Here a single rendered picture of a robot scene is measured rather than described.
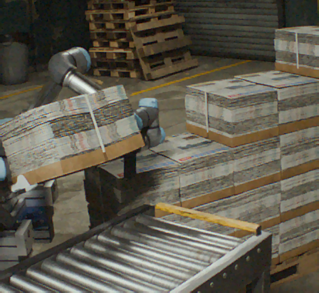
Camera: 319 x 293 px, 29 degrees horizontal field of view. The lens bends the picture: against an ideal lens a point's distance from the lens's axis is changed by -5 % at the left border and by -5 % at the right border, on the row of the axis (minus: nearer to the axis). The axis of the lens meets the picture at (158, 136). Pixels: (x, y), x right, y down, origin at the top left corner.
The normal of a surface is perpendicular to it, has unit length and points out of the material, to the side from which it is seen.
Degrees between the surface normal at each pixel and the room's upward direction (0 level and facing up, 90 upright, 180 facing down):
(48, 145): 86
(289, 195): 90
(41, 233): 90
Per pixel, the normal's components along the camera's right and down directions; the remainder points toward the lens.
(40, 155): -0.64, 0.18
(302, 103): 0.49, 0.21
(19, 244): -0.05, 0.27
